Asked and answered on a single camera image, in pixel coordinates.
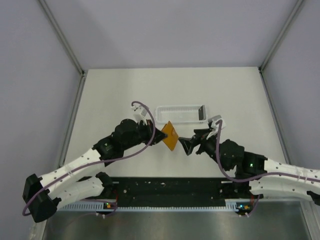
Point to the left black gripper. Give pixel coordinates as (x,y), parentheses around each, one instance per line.
(148,128)

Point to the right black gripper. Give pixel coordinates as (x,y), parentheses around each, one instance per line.
(188,144)

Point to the orange leather card holder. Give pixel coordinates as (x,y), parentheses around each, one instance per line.
(172,137)

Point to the dark credit card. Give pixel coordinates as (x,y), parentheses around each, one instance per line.
(202,113)

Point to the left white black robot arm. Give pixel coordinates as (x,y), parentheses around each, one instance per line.
(83,177)

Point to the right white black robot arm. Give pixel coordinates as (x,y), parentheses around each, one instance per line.
(262,175)

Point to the clear plastic card tray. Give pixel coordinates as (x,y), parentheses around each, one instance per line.
(179,114)

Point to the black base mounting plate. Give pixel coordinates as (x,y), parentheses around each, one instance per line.
(179,192)

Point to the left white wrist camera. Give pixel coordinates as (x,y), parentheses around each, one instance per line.
(140,113)

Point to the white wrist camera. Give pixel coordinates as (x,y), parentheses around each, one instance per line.
(140,113)
(215,121)

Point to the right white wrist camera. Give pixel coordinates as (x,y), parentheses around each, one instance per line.
(215,121)

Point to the left aluminium frame post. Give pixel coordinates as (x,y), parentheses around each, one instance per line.
(60,36)

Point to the aluminium frame post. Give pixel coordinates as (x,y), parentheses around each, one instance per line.
(298,6)
(60,36)

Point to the right aluminium frame post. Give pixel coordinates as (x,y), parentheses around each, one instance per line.
(298,6)

